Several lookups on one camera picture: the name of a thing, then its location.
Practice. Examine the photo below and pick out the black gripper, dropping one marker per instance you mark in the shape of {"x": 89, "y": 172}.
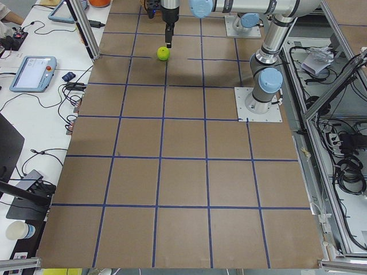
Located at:
{"x": 170, "y": 17}

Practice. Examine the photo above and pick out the green apple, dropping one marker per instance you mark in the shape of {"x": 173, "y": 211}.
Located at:
{"x": 163, "y": 53}

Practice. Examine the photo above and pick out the orange round object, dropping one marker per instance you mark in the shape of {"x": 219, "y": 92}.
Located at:
{"x": 99, "y": 3}

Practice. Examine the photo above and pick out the teach pendant far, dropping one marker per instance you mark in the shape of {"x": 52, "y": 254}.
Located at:
{"x": 61, "y": 13}

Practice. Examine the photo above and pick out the teach pendant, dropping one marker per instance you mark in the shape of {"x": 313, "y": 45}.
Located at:
{"x": 61, "y": 13}
{"x": 34, "y": 74}

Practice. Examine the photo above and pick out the dark blue pouch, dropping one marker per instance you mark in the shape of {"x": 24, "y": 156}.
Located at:
{"x": 68, "y": 76}

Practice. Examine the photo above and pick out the teach pendant near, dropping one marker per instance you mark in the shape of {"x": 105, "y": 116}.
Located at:
{"x": 34, "y": 74}

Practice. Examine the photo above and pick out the black monitor stand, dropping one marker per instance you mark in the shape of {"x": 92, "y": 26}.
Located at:
{"x": 31, "y": 197}

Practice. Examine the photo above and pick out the white paper cup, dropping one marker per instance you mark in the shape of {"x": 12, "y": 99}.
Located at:
{"x": 20, "y": 230}

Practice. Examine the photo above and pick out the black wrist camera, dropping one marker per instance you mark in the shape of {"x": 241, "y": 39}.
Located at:
{"x": 152, "y": 7}

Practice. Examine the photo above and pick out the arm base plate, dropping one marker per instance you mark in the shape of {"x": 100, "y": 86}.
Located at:
{"x": 254, "y": 33}
{"x": 250, "y": 110}

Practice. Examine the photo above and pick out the aluminium frame post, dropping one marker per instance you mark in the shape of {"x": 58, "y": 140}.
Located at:
{"x": 84, "y": 28}

